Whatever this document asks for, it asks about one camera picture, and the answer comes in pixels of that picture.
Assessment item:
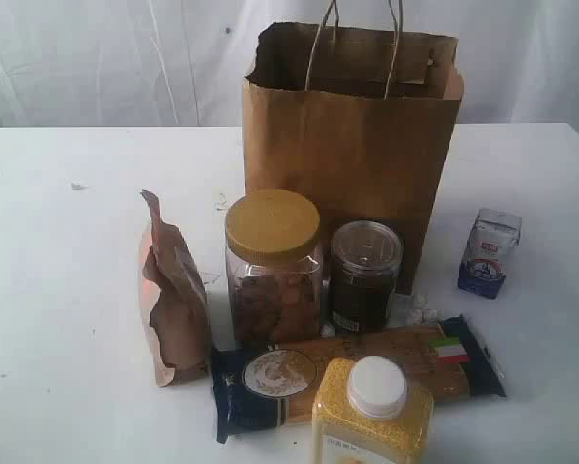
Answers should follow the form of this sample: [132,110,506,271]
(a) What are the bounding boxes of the dark tea jar clear lid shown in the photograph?
[328,220,404,333]

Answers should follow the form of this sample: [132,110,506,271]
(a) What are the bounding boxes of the spaghetti packet with Italian flag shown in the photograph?
[210,316,506,444]

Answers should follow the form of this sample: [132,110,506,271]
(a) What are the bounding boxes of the white backdrop curtain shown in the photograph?
[0,1,579,132]

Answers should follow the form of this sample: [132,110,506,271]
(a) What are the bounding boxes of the yellow grain bottle white cap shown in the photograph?
[310,356,434,463]

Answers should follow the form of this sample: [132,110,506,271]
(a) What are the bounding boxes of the small white blue carton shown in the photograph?
[457,208,522,300]

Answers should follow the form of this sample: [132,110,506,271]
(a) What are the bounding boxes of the brown paper shopping bag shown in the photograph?
[242,17,464,294]

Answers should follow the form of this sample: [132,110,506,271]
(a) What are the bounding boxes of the clear jar with gold lid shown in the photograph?
[225,189,323,347]

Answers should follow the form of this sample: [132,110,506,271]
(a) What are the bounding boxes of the crumpled brown paper pouch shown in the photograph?
[138,190,212,387]

